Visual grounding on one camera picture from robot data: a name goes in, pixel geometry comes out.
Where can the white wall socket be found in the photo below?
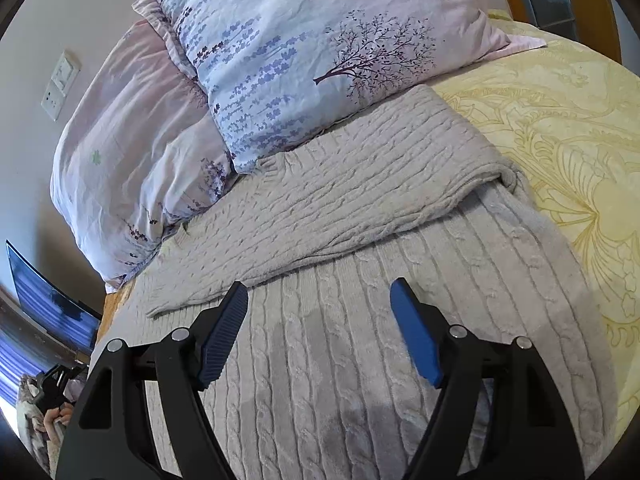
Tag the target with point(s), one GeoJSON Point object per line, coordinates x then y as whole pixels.
{"type": "Point", "coordinates": [52, 101]}

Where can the light blue tree print pillow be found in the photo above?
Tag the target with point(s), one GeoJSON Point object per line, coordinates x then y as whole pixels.
{"type": "Point", "coordinates": [310, 50]}

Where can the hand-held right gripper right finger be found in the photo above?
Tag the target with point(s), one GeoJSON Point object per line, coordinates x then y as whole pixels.
{"type": "Point", "coordinates": [415, 332]}

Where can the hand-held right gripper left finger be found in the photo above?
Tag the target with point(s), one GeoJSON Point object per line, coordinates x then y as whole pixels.
{"type": "Point", "coordinates": [225, 332]}

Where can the person's left hand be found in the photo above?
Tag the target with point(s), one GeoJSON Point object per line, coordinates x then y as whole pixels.
{"type": "Point", "coordinates": [56, 419]}

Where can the pink floral pillow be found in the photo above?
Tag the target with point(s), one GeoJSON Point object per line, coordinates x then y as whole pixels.
{"type": "Point", "coordinates": [135, 160]}

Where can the black flat screen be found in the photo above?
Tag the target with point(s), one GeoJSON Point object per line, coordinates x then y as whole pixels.
{"type": "Point", "coordinates": [45, 295]}

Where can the yellow patterned bed sheet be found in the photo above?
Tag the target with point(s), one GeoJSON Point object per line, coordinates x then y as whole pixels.
{"type": "Point", "coordinates": [575, 160]}

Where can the blue curtain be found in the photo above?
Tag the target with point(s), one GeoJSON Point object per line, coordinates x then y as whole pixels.
{"type": "Point", "coordinates": [20, 365]}

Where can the white wall switch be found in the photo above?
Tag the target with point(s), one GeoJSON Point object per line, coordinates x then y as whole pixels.
{"type": "Point", "coordinates": [66, 70]}

